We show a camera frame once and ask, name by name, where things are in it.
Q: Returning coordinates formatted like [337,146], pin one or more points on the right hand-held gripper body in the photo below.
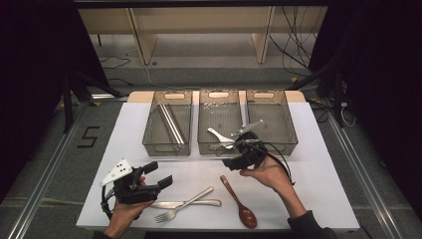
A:
[252,151]

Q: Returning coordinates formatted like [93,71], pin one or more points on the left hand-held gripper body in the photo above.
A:
[120,172]

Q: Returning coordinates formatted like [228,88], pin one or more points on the white ceramic spoon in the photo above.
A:
[219,135]

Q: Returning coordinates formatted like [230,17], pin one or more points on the metal fork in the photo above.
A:
[172,214]

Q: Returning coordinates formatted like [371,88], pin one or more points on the smoky clear plastic bin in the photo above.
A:
[152,132]
[219,116]
[277,113]

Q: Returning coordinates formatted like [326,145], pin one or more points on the metal table knife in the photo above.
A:
[209,202]

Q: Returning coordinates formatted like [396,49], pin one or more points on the brown wooden spoon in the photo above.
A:
[247,217]

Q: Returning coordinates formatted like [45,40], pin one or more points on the person's right hand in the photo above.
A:
[270,174]

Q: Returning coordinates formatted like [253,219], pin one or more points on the person's left hand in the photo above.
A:
[125,215]

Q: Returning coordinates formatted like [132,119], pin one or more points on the white table cover sheet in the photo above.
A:
[132,139]

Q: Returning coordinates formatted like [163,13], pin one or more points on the black tripod stand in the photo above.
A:
[68,106]

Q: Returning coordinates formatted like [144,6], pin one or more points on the black metal stand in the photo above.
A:
[337,99]

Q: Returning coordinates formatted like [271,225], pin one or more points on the black curtain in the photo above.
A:
[33,83]
[391,99]

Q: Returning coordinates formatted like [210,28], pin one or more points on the light wooden desk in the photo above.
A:
[199,20]

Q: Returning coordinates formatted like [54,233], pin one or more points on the metal floor rail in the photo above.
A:
[365,172]
[43,186]

